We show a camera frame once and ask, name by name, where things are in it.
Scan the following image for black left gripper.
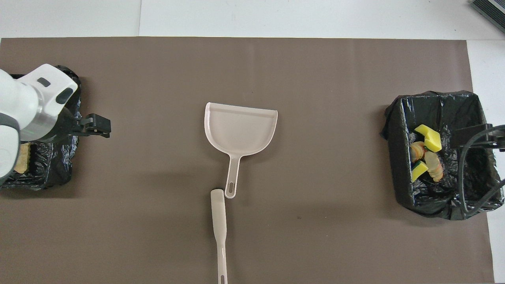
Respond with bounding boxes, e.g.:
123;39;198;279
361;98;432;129
39;107;112;143

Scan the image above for dark grey ribbed device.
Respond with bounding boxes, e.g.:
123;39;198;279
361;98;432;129
471;0;505;22

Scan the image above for beige hand brush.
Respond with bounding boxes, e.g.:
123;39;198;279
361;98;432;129
210;189;228;284

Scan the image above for plain yellow sponge piece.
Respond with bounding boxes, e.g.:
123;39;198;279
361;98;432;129
414;124;442;153

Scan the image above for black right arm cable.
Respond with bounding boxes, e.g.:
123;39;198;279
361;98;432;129
459;125;505;215

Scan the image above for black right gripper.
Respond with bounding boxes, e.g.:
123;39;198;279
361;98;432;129
452;124;505;153

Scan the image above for black bag lined bin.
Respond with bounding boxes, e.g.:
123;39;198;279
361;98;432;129
0;65;82;191
381;90;505;220

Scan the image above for yellow sponge piece green edge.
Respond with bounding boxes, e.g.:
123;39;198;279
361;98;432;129
411;160;429;183

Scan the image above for beige plastic dustpan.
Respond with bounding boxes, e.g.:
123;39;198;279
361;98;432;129
204;102;278;199

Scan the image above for brown paper table mat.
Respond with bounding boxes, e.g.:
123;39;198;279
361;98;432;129
0;37;492;284

